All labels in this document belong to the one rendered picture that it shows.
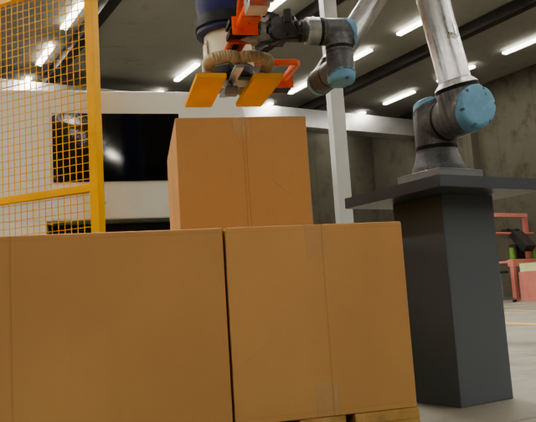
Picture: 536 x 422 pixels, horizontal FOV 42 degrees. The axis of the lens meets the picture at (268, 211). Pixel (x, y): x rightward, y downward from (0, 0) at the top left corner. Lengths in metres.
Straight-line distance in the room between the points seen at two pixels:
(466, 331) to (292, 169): 0.82
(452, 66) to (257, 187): 0.82
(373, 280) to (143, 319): 0.49
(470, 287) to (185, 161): 1.06
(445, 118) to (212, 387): 1.40
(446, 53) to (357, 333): 1.26
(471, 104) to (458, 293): 0.63
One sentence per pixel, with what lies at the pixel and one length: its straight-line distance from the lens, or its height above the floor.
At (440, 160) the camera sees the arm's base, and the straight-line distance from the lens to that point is 2.55.
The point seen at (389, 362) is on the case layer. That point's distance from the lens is 1.54.
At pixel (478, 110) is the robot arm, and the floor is 0.97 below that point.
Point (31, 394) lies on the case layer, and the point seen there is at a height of 0.24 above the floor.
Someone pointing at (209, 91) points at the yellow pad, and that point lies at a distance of 2.43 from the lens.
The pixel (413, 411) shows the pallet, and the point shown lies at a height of 0.14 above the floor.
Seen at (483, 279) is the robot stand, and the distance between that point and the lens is 2.53.
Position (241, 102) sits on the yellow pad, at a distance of 2.58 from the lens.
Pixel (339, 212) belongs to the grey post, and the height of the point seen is 1.08.
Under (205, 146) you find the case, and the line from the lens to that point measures 2.09.
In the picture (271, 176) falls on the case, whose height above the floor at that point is 0.76.
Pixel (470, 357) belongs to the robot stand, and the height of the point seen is 0.16.
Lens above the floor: 0.39
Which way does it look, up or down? 7 degrees up
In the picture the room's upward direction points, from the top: 4 degrees counter-clockwise
